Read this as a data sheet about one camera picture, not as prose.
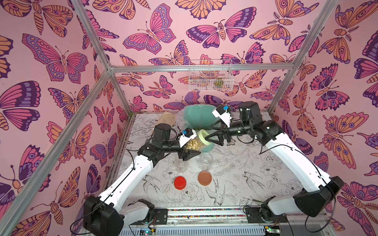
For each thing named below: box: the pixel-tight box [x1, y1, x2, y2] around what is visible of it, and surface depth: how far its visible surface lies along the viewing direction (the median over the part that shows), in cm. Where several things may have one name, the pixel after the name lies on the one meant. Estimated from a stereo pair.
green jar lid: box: [197, 129, 212, 147], surface depth 64 cm
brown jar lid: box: [197, 170, 213, 186], surface depth 87 cm
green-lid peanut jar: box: [185, 131, 210, 153], surface depth 67 cm
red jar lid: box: [174, 176, 187, 190], surface depth 85 cm
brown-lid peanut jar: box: [199, 151, 214, 171], surface depth 89 cm
